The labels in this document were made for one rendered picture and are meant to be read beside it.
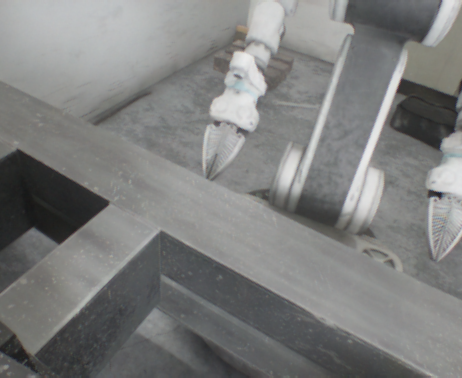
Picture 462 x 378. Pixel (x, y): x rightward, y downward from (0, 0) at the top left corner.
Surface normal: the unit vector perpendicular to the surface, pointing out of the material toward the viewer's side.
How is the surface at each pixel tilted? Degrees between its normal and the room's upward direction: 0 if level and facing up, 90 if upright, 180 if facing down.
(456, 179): 44
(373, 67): 70
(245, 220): 0
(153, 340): 0
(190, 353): 0
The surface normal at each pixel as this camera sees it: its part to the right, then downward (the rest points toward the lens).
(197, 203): 0.11, -0.73
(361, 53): -0.30, 0.30
